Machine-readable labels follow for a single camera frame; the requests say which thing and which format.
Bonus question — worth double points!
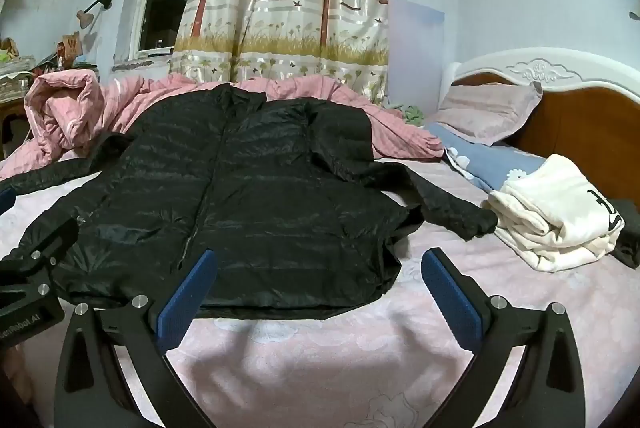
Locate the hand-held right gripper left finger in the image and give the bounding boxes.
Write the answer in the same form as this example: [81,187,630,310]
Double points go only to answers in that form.
[54,249,218,428]

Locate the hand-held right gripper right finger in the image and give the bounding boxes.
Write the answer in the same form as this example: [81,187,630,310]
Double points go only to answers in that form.
[421,247,586,428]

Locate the black puffer jacket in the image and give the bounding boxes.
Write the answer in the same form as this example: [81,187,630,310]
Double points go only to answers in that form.
[0,84,498,321]

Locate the folded white sweatshirt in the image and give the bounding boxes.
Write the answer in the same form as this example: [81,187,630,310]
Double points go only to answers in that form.
[481,153,626,273]

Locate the blue flowered pillow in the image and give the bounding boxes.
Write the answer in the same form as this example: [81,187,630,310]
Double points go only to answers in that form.
[425,122,548,195]

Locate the dark cloth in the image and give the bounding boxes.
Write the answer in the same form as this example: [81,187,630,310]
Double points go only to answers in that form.
[607,198,640,269]

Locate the pink pillow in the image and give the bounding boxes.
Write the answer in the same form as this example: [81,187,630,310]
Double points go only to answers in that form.
[431,81,543,147]

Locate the green cloth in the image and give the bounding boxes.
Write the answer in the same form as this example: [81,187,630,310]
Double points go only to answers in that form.
[387,104,426,126]

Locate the pink quilt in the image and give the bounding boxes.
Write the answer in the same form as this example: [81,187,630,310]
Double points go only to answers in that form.
[0,69,446,181]

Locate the tree print curtain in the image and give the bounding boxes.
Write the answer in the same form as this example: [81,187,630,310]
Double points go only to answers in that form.
[170,0,392,106]

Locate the wall lamp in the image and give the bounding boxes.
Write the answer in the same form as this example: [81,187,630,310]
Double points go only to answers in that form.
[76,0,113,30]

